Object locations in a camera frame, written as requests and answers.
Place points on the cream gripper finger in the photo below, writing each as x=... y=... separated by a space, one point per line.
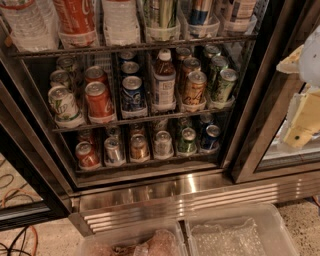
x=290 y=64
x=303 y=118

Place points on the blue pepsi can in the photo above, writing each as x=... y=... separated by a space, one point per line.
x=132 y=94

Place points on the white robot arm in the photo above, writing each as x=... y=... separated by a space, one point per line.
x=309 y=70

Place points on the right fridge glass door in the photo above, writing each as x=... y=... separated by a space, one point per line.
x=271 y=95

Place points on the fridge glass door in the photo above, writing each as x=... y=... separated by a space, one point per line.
x=30 y=193
x=271 y=95

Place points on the front green soda can right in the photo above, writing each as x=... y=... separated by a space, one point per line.
x=224 y=84

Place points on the bottom shelf blue can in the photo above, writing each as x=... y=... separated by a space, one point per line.
x=210 y=137

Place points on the front gold A&W can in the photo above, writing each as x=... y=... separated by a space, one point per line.
x=194 y=87

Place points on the blue orange bottle top shelf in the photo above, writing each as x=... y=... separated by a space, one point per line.
x=200 y=12

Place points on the bottom shelf green can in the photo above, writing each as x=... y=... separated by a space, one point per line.
x=186 y=143

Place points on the green bottle top shelf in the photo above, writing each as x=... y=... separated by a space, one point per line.
x=160 y=13

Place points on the bottom shelf orange can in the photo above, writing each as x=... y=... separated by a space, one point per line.
x=138 y=147

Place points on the bottom shelf silver can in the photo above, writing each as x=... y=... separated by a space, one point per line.
x=113 y=150

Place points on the red coke can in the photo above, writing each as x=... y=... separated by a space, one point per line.
x=96 y=74
x=99 y=100

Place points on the front red coke can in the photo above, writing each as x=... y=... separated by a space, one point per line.
x=99 y=100

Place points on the bottom shelf red can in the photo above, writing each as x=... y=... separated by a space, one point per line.
x=86 y=155

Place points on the red coke bottle top shelf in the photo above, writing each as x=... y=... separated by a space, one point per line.
x=75 y=16

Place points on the front white green soda can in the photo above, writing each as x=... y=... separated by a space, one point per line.
x=63 y=103

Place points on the white green soda can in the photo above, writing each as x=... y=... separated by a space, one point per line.
x=63 y=103
x=60 y=77

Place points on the clear water bottle top shelf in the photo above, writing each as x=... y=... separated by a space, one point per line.
x=33 y=23

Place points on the left fridge glass door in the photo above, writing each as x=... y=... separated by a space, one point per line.
x=30 y=193

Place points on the white labelled bottle top right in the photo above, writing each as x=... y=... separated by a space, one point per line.
x=239 y=11

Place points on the right clear plastic bin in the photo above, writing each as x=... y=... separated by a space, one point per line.
x=247 y=230

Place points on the clear plastic bin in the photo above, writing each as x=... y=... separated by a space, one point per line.
x=145 y=238
x=247 y=230

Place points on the brown tea bottle white label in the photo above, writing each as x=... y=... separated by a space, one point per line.
x=164 y=76

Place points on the clear bottle white label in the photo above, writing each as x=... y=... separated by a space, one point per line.
x=121 y=26

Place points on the left clear plastic bin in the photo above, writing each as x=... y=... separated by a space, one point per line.
x=145 y=238

